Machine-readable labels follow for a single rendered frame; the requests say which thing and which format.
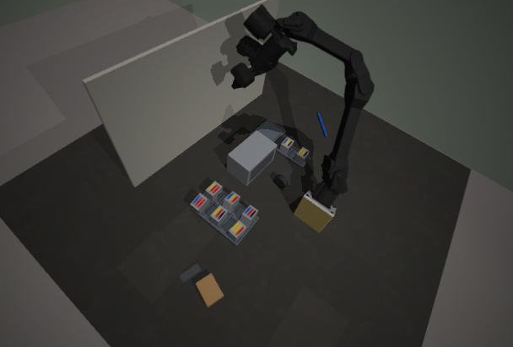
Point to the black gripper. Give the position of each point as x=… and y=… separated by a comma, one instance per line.
x=244, y=76

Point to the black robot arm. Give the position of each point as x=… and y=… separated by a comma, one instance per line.
x=358, y=89

